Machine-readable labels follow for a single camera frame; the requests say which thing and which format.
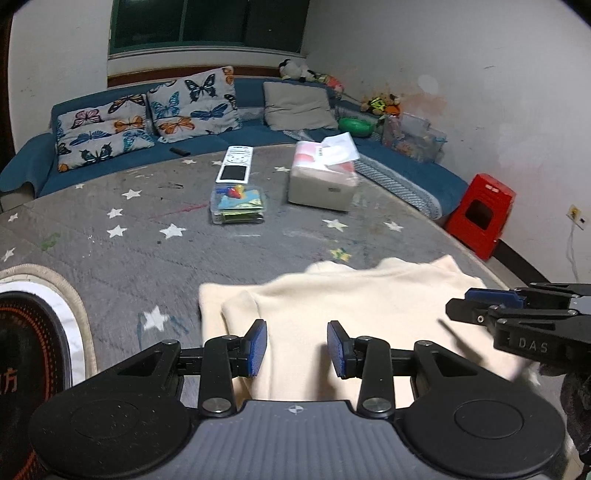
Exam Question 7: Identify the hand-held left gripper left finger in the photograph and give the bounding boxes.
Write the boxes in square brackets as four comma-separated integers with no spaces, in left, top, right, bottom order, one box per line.
[113,318,269,418]

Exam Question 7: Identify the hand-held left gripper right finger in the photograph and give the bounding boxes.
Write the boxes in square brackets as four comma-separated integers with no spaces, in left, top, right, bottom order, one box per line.
[326,320,481,420]

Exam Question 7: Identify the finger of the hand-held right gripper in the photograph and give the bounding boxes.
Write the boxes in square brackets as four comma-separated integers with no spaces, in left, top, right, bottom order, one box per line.
[445,298,577,326]
[464,282,591,309]

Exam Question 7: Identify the cream long-sleeved top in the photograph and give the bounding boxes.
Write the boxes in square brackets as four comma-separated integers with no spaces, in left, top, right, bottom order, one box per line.
[198,255,539,411]

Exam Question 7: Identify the person's right hand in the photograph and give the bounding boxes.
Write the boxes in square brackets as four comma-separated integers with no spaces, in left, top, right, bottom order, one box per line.
[538,362,591,457]

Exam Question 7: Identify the red plastic stool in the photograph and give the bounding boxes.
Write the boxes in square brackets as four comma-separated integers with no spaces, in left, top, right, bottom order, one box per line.
[444,173,517,260]

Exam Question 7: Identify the clear plastic box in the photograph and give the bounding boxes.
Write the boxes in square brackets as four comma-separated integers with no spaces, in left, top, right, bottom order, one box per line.
[210,182,267,226]

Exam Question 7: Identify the white tissue box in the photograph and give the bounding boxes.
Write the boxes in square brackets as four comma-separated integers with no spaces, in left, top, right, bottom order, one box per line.
[287,131,361,212]

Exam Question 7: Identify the grey star-printed table cover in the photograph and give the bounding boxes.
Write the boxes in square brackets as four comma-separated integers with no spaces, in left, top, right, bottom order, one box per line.
[0,142,555,480]

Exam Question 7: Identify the clear plastic storage bin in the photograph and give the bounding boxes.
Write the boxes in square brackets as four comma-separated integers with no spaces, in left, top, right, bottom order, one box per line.
[382,113,448,163]

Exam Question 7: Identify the white remote control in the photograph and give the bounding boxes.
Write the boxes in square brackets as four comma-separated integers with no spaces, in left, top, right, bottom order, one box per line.
[216,145,256,183]

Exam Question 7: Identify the green bowl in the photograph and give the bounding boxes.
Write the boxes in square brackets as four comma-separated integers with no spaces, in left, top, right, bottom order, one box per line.
[338,116,376,138]

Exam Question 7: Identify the brown and yellow plush toys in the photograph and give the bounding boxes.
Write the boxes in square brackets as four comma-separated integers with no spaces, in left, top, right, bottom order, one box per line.
[361,92,402,116]

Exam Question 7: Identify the round induction hot plate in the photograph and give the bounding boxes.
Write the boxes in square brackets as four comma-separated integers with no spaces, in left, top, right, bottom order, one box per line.
[0,264,98,480]

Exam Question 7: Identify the grey cushion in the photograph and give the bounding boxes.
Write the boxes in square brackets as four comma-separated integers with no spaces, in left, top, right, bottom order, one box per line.
[263,82,340,131]

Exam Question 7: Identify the large square butterfly cushion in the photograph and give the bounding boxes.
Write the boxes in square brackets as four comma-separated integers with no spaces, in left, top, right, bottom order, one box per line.
[147,66,243,143]

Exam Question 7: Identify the wide butterfly cushion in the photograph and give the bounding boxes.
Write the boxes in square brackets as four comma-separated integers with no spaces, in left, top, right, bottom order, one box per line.
[55,93,158,172]

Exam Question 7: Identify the black and white plush toy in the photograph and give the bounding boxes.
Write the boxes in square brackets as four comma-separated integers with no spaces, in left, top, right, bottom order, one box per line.
[278,59,317,83]

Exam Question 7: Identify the blue corner sofa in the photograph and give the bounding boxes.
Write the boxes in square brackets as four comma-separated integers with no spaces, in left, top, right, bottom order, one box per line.
[0,76,469,220]

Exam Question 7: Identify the dark window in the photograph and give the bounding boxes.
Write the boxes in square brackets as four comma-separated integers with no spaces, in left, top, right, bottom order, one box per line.
[108,0,310,55]

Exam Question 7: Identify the white power cable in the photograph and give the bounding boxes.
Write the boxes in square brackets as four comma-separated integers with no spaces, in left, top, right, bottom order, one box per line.
[564,225,579,283]

